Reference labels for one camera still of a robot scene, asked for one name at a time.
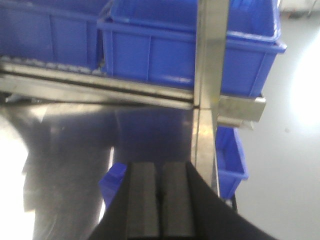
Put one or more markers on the blue plastic bin left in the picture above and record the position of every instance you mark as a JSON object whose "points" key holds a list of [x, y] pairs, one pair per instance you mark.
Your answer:
{"points": [[52, 31]]}

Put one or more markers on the blue plastic bin middle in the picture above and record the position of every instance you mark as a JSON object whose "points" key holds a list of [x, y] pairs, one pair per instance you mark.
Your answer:
{"points": [[154, 41]]}

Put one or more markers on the stainless steel shelf rack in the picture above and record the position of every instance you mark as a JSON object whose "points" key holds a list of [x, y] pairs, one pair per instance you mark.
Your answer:
{"points": [[209, 107]]}

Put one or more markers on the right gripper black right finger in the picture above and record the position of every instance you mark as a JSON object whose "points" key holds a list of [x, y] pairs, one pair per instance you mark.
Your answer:
{"points": [[191, 210]]}

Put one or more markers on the blue bin lower level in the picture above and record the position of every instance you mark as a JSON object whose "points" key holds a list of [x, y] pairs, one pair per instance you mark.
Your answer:
{"points": [[231, 161]]}

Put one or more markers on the blue plastic bin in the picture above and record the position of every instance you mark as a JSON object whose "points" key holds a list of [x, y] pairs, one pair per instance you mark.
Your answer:
{"points": [[52, 31], [154, 41]]}

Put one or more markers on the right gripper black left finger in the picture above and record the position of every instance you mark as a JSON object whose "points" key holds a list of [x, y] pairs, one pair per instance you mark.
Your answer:
{"points": [[133, 214]]}

